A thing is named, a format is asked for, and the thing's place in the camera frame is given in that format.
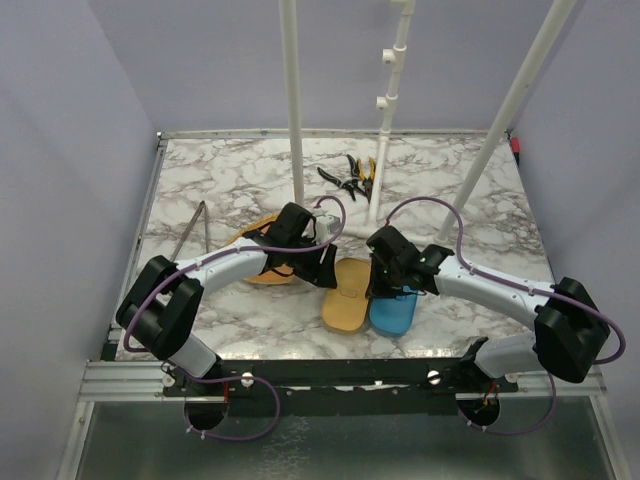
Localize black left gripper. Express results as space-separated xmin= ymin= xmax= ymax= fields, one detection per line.
xmin=286 ymin=235 xmax=338 ymax=289

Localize woven bamboo basket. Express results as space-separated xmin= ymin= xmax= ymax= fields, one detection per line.
xmin=229 ymin=213 xmax=294 ymax=285

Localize beige lunch box lid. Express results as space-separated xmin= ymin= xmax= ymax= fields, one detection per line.
xmin=321 ymin=258 xmax=371 ymax=330

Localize blue lunch box lid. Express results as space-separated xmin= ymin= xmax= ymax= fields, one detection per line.
xmin=368 ymin=295 xmax=417 ymax=330

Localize metal food tongs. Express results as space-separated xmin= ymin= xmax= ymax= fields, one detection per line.
xmin=169 ymin=200 xmax=211 ymax=261

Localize blue lunch box base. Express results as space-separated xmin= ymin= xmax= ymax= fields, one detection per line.
xmin=370 ymin=324 xmax=410 ymax=338

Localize beige lunch box base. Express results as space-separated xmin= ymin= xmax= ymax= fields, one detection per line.
xmin=324 ymin=325 xmax=369 ymax=336

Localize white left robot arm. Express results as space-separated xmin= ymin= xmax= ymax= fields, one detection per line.
xmin=115 ymin=203 xmax=346 ymax=395

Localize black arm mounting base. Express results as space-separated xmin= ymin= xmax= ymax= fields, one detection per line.
xmin=163 ymin=344 xmax=518 ymax=427

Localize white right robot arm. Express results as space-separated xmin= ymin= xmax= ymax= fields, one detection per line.
xmin=366 ymin=226 xmax=610 ymax=391

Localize black pruning shears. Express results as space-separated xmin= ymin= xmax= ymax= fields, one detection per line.
xmin=317 ymin=154 xmax=369 ymax=202

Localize red clamp at table corner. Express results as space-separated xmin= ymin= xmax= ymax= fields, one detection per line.
xmin=509 ymin=136 xmax=520 ymax=163

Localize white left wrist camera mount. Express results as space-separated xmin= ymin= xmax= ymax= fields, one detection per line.
xmin=303 ymin=208 xmax=341 ymax=244

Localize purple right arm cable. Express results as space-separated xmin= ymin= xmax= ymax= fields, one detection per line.
xmin=387 ymin=197 xmax=627 ymax=436

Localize yellow handled pliers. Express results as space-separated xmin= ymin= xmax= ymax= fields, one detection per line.
xmin=357 ymin=157 xmax=376 ymax=202

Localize white PVC pipe frame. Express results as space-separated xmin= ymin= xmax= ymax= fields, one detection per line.
xmin=273 ymin=0 xmax=581 ymax=246

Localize aluminium table frame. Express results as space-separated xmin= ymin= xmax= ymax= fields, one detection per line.
xmin=62 ymin=132 xmax=630 ymax=479

